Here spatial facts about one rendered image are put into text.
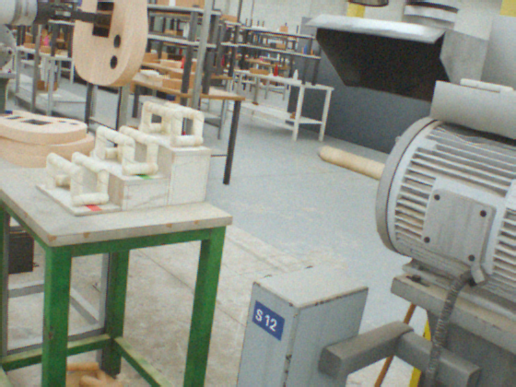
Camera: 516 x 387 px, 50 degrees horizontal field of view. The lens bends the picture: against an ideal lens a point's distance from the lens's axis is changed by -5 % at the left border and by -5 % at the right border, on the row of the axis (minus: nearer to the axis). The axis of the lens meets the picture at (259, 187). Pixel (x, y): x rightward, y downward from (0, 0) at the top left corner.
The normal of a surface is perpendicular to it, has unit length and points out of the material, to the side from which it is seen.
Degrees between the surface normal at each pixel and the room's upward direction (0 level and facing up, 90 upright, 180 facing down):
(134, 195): 90
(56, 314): 90
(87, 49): 86
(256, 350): 90
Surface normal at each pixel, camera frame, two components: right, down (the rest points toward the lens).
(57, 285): 0.65, 0.29
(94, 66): -0.71, 0.00
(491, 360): -0.76, 0.33
